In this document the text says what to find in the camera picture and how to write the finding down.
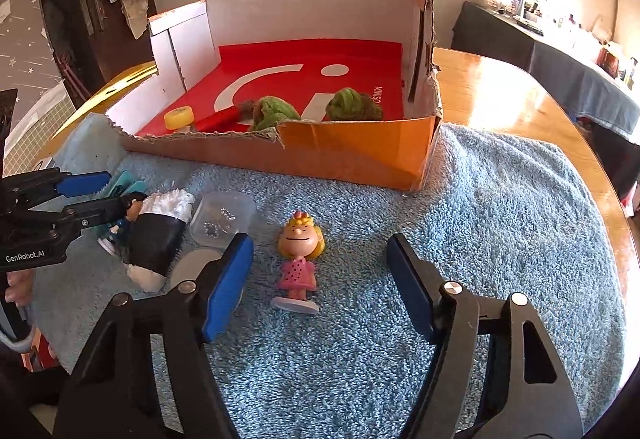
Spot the person's left hand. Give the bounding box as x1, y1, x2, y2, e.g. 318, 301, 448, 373
4, 269, 37, 309

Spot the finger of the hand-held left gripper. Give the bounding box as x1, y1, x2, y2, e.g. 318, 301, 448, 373
20, 193, 147, 245
0, 169, 112, 210

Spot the black roll with white paper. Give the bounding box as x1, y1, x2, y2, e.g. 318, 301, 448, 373
122, 189, 196, 292

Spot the yellow tape measure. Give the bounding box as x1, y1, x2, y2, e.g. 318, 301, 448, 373
164, 106, 195, 130

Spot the blonde girl figurine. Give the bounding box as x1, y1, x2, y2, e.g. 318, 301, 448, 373
271, 210, 326, 316

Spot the dark-haired boy figurine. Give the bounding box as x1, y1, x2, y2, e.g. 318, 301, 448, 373
97, 193, 148, 262

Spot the small clear plastic box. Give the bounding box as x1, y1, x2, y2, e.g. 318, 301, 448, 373
189, 191, 256, 251

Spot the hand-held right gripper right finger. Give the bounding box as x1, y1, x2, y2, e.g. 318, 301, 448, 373
386, 234, 585, 439

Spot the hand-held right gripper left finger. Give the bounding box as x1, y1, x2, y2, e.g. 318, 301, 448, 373
52, 232, 255, 439

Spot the red pen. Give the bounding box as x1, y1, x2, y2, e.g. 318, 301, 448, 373
196, 101, 256, 132

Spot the orange cardboard box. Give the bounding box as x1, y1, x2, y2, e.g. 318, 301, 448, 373
104, 0, 444, 192

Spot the white jar lid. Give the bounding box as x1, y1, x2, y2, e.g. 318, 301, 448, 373
170, 246, 224, 291

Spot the dark cloth-covered side table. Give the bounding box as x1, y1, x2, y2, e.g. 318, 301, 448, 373
450, 1, 640, 200

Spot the green plush roll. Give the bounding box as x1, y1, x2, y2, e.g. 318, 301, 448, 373
325, 88, 386, 122
247, 95, 303, 132

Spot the red jar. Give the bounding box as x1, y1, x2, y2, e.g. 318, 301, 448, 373
597, 41, 623, 70

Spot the dark wooden door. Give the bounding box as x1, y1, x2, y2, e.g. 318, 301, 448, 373
37, 0, 166, 94

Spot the blue fluffy towel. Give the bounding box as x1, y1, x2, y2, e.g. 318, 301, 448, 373
30, 114, 628, 439

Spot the teal clip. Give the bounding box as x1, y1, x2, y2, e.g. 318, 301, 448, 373
102, 170, 148, 200

